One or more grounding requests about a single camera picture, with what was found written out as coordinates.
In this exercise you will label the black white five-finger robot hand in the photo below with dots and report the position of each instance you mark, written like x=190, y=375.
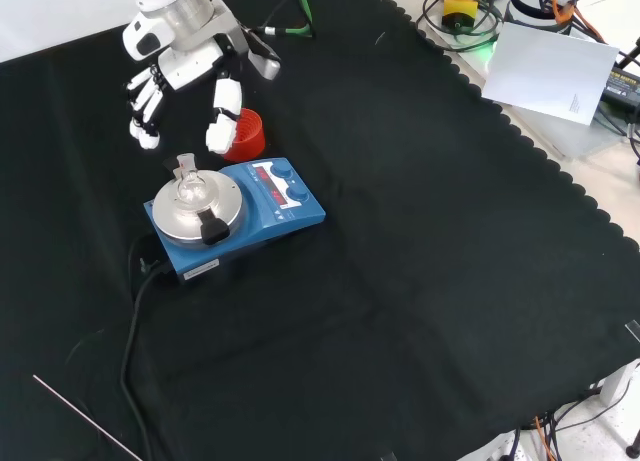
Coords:
x=190, y=66

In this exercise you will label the black bench cloth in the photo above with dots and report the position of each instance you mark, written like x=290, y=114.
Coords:
x=400, y=231

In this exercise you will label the clear round-bottom flask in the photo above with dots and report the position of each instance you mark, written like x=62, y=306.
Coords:
x=189, y=186

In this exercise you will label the black power adapter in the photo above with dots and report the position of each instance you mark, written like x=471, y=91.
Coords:
x=625, y=86

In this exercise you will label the thin glass rod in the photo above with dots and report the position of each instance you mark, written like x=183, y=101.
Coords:
x=75, y=408

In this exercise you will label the yellow stop button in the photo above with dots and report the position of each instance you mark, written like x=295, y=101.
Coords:
x=459, y=11

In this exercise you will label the heater with blue base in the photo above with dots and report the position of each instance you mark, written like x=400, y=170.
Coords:
x=295, y=211

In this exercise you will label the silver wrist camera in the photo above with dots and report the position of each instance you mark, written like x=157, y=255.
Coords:
x=265, y=61

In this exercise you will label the pale board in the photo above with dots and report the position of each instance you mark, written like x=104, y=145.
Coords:
x=545, y=76

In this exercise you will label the black plastic clip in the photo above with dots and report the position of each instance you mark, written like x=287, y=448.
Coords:
x=214, y=228

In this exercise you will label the red ribbed plastic cup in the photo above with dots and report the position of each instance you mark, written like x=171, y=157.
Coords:
x=250, y=141

